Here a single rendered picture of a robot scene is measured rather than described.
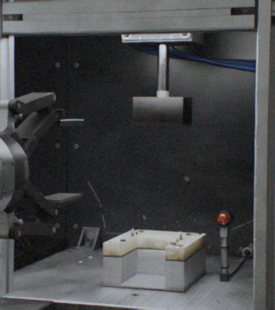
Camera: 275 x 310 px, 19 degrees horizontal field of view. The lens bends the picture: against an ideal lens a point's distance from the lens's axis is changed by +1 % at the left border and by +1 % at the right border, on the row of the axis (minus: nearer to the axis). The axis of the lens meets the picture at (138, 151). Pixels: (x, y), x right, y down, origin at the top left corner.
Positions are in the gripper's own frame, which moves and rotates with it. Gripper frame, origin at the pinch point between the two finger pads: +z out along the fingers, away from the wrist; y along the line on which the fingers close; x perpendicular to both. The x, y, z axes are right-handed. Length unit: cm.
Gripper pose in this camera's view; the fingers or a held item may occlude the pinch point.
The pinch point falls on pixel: (63, 160)
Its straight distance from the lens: 93.5
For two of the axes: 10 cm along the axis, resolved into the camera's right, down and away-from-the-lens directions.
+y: 0.1, -10.0, -0.5
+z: 3.0, -0.5, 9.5
